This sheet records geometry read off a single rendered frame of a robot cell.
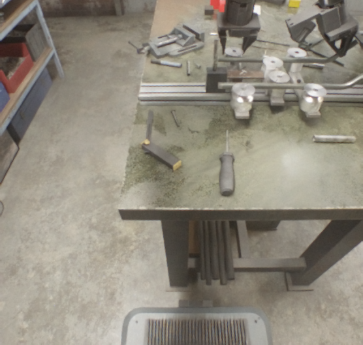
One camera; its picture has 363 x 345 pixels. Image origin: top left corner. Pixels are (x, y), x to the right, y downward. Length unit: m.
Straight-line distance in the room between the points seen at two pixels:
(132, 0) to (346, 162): 3.47
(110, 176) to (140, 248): 0.52
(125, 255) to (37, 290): 0.43
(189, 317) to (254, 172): 0.65
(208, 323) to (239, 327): 0.11
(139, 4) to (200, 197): 3.47
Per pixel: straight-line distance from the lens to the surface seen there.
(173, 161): 0.56
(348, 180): 0.64
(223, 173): 0.53
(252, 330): 1.10
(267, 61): 0.75
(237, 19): 0.72
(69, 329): 1.42
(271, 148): 0.64
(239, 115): 0.63
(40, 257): 1.58
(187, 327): 1.07
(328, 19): 0.75
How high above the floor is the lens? 1.32
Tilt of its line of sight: 50 degrees down
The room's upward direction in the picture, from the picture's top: 1 degrees counter-clockwise
